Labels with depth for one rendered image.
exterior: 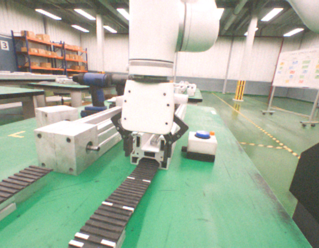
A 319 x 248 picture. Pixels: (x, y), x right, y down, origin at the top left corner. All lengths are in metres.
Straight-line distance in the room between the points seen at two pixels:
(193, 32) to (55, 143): 0.35
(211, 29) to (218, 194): 0.31
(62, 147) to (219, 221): 0.34
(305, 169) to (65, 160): 0.49
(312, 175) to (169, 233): 0.28
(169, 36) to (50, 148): 0.33
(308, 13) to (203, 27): 0.37
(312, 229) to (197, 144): 0.28
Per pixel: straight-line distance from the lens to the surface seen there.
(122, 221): 0.26
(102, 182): 0.40
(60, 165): 0.44
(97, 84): 0.84
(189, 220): 0.32
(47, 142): 0.44
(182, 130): 0.34
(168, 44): 0.31
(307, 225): 0.48
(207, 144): 0.49
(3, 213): 0.37
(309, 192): 0.44
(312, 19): 0.64
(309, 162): 0.44
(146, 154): 0.45
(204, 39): 0.33
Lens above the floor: 1.00
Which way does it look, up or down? 16 degrees down
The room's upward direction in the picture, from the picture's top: 4 degrees clockwise
